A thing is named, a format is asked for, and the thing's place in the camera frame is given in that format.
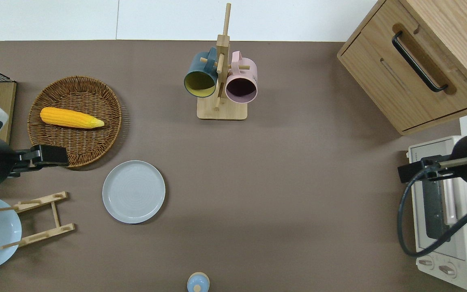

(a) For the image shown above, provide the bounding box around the gray round plate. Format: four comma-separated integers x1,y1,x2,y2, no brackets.
102,160,166,224

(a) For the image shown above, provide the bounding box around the wooden plate rack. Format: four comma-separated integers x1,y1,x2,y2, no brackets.
0,191,75,249

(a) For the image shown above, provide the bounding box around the wooden mug tree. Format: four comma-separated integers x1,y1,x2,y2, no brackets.
197,3,248,120

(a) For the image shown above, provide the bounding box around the pink mug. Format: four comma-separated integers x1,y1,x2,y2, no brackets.
225,51,258,104

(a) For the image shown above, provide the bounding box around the dark teal mug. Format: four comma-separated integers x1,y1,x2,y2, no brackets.
184,47,219,98

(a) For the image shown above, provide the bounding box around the brown wicker basket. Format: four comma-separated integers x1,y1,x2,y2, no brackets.
28,76,122,168

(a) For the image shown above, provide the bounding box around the wooden drawer cabinet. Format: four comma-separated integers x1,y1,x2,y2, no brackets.
337,0,467,135

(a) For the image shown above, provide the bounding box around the yellow corn cob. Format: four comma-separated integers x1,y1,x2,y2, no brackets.
40,107,105,129

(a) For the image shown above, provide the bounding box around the white toaster oven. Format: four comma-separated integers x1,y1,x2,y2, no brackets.
406,136,467,291

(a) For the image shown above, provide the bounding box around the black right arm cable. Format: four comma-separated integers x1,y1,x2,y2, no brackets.
397,166,467,257

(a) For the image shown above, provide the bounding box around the black drawer handle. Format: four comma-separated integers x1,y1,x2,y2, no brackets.
392,31,448,93

